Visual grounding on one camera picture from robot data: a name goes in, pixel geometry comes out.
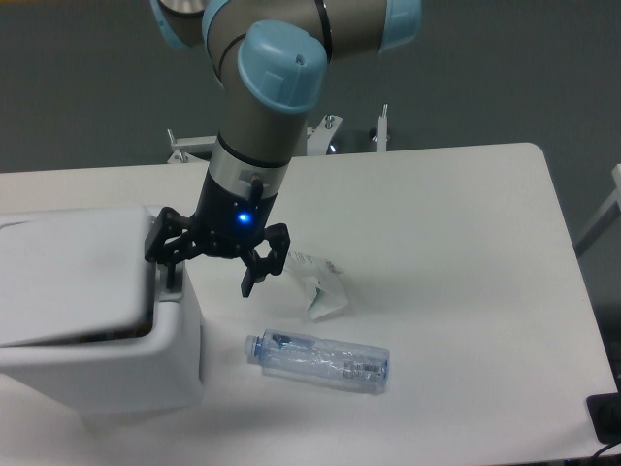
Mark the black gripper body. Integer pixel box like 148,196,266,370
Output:
191,171,277,258

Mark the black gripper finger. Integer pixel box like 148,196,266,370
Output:
241,223,290,298
144,207,207,290

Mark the white plastic trash can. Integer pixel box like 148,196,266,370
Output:
1,206,205,415

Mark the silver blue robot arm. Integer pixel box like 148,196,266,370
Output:
145,0,422,296

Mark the crumpled white paper wrapper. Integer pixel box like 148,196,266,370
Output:
284,250,349,321

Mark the clear plastic water bottle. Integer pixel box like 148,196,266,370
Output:
244,329,390,394

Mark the black device at table corner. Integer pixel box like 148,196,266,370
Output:
586,392,620,444

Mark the white frame at right edge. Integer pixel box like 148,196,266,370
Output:
573,164,620,257

